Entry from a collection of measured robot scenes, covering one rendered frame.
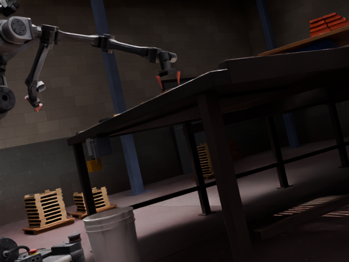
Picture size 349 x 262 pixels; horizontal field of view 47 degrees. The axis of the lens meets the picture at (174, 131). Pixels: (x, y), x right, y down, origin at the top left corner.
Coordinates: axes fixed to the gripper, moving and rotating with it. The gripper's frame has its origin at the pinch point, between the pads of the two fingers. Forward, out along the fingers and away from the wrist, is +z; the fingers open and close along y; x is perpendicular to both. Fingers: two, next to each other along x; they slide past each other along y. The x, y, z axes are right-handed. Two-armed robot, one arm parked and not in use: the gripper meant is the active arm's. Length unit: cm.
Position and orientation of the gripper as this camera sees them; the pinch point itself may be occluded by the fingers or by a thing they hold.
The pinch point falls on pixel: (170, 86)
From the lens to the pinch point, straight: 230.4
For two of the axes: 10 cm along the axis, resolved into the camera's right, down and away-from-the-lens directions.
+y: -9.7, 2.3, -0.6
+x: 0.5, -0.6, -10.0
